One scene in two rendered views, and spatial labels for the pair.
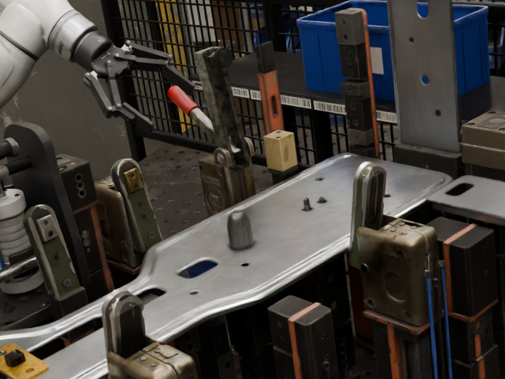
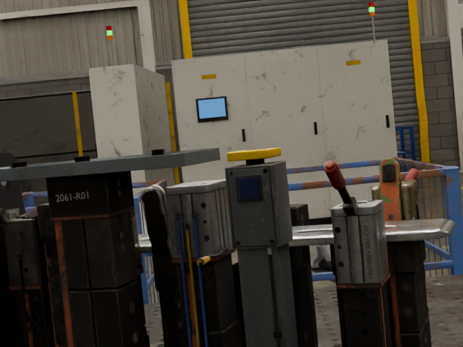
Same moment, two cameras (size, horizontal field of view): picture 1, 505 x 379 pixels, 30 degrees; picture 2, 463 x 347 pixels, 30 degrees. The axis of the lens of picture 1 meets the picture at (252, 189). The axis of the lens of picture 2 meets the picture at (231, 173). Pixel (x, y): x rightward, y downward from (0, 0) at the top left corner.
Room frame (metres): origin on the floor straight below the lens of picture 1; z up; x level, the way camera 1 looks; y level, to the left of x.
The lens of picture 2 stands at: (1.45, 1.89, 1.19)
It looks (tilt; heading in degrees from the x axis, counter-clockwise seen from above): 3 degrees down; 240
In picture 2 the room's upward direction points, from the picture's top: 6 degrees counter-clockwise
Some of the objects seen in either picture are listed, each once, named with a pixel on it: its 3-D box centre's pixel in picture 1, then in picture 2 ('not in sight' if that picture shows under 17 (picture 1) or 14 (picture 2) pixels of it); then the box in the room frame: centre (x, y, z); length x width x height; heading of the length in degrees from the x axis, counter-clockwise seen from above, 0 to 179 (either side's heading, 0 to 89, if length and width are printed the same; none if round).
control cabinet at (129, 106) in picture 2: not in sight; (135, 134); (-2.86, -8.04, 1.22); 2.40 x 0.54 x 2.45; 57
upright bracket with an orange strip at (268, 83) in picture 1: (284, 195); not in sight; (1.39, -0.05, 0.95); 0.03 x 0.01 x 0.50; 130
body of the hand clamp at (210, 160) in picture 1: (240, 260); not in sight; (1.33, 0.04, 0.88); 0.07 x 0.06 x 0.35; 40
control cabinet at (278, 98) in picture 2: not in sight; (284, 120); (-3.95, -6.33, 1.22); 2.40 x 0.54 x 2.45; 150
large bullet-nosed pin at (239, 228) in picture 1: (240, 232); not in sight; (1.12, 0.02, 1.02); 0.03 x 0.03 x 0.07
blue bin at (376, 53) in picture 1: (391, 49); not in sight; (1.63, -0.28, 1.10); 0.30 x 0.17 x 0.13; 41
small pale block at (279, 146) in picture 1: (293, 243); not in sight; (1.35, -0.05, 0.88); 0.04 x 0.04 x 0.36; 40
